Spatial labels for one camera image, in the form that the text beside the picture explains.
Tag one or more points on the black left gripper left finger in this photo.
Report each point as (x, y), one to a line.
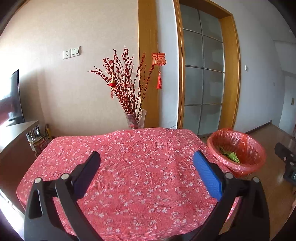
(42, 221)

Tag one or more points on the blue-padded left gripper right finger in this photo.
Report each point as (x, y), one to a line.
(251, 221)

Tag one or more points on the green paw-print bag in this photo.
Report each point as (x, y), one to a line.
(230, 155)

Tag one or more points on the red-lined trash bin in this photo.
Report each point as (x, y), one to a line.
(250, 153)

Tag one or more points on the red box under cabinet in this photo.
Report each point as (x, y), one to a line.
(40, 144)

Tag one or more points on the dark wooden TV cabinet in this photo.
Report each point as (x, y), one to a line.
(16, 158)

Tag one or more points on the red floral tablecloth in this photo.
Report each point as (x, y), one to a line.
(146, 188)

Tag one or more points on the television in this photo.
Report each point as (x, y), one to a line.
(11, 106)

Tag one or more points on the glass vase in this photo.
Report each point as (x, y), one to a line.
(136, 121)

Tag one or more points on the glass panel door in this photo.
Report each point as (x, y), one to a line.
(204, 71)

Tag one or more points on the red berry branches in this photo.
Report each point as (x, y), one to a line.
(126, 81)

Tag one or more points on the red fu hanging ornament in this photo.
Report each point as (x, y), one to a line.
(159, 59)

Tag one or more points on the white wall switch plate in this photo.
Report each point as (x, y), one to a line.
(72, 52)

